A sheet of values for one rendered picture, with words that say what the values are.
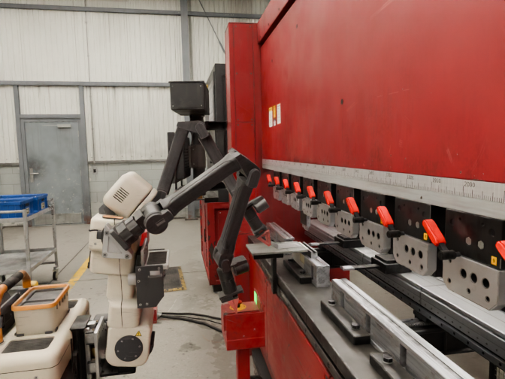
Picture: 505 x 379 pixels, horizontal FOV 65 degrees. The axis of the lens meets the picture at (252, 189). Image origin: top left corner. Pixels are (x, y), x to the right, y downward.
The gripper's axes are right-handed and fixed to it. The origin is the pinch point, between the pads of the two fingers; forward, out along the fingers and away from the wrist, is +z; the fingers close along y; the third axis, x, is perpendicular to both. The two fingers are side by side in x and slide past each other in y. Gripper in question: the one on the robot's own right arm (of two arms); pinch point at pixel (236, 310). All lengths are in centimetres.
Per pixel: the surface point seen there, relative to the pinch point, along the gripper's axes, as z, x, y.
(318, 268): -6.4, -1.2, 38.3
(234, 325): 3.2, -5.0, -2.2
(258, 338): 12.0, -5.3, 5.3
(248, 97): -91, 109, 52
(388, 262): -8, -22, 60
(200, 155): -61, 164, 14
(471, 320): -2, -63, 61
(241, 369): 26.6, 2.1, -4.5
